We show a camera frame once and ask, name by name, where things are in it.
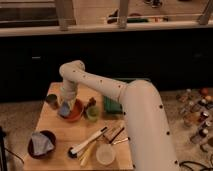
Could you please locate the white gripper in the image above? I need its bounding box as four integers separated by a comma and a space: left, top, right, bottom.
59, 81, 78, 109

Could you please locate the blue sponge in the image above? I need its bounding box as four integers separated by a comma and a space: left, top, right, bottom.
58, 102, 70, 117

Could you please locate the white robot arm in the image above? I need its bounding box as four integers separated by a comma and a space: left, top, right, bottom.
59, 60, 180, 171

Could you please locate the red bowl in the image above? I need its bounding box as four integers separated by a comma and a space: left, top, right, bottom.
61, 99, 84, 122

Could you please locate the dark brown bowl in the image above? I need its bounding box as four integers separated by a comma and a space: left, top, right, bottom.
27, 130, 56, 159

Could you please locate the grey metal cup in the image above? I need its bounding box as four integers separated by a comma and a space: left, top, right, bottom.
45, 94, 59, 110

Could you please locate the brown figurine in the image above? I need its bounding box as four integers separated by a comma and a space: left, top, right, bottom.
86, 97, 96, 109

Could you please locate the green cup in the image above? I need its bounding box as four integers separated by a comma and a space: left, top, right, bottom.
86, 106, 99, 122

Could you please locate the green dish rack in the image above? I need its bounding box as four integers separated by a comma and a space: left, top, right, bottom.
102, 77, 152, 115

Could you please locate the wooden table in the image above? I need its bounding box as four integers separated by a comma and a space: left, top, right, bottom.
24, 85, 133, 171

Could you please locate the white railing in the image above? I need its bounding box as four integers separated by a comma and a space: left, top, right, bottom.
0, 0, 213, 37

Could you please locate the grey cloth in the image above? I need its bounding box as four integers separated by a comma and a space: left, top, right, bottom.
31, 132, 54, 156

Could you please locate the yellow spatula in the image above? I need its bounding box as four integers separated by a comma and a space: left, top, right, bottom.
79, 141, 96, 167

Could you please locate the black handled utensil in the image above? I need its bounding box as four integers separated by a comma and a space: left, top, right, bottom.
109, 127, 125, 144

